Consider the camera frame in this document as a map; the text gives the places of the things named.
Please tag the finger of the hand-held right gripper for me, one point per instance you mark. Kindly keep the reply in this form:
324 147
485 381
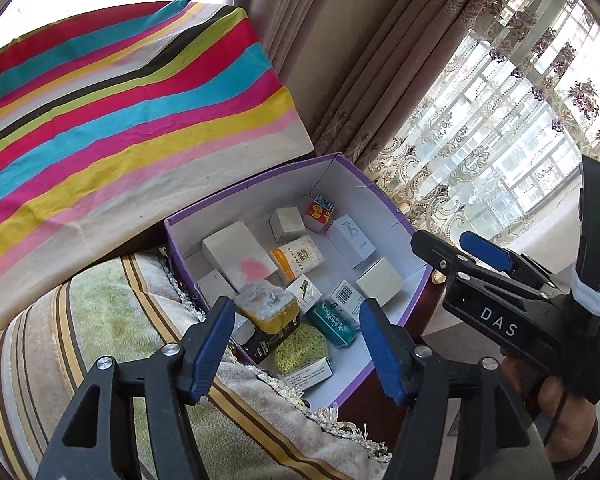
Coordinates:
485 250
440 255

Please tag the black and white box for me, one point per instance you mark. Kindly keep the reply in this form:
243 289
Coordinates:
265 342

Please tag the floral lace curtain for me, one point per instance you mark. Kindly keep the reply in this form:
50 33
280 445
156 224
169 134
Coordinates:
480 135

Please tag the large white text box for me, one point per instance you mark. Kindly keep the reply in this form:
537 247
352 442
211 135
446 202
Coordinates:
380 282

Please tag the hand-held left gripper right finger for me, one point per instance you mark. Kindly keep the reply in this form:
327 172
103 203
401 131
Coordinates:
382 350

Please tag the small silver box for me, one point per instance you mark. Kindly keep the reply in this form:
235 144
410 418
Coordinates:
243 330

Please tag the brown curtain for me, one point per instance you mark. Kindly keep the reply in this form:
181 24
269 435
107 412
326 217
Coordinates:
320 50

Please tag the beige striped plush blanket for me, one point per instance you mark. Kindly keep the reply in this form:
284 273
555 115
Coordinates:
105 320

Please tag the person's right hand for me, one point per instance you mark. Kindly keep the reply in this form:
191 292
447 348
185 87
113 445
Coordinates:
572 430

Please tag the green sponge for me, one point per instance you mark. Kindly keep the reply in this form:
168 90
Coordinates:
300 350

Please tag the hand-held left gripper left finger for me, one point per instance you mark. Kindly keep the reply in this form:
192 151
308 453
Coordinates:
210 345

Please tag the tall white box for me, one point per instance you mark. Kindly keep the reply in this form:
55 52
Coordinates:
235 255

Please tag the white and gold box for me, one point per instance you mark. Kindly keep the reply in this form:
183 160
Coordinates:
305 292

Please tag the teal box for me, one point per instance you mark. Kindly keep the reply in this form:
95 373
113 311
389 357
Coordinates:
335 322

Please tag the colourful striped cloth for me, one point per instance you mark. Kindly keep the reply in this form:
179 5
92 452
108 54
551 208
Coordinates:
130 135

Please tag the purple cardboard box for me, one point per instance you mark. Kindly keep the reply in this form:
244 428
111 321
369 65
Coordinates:
370 200

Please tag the silver foil box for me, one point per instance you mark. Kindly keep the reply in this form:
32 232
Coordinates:
287 225

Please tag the silver white logo box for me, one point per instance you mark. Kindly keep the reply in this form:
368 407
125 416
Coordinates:
350 240

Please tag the yellow sponge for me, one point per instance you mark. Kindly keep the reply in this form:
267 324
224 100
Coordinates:
267 305

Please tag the plain white box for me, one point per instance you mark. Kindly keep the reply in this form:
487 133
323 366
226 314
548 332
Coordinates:
215 287

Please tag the white box red figure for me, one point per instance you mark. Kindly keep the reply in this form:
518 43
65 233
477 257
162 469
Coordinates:
347 297

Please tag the red and blue box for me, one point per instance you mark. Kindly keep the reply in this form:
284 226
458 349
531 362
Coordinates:
319 212

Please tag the orange and white box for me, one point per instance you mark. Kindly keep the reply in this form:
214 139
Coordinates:
300 257

